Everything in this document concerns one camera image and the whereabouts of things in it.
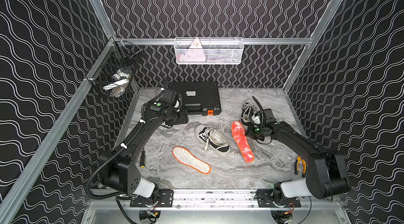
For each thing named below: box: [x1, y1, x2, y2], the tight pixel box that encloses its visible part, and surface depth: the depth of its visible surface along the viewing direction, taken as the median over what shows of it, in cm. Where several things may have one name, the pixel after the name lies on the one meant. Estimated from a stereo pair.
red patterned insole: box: [231, 120, 255, 163], surface depth 89 cm
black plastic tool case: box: [168, 80, 222, 116], surface depth 108 cm
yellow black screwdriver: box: [139, 147, 146, 169], surface depth 87 cm
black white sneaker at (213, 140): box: [195, 124, 231, 157], surface depth 89 cm
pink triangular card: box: [186, 37, 206, 62], surface depth 92 cm
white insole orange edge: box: [172, 146, 212, 175], surface depth 87 cm
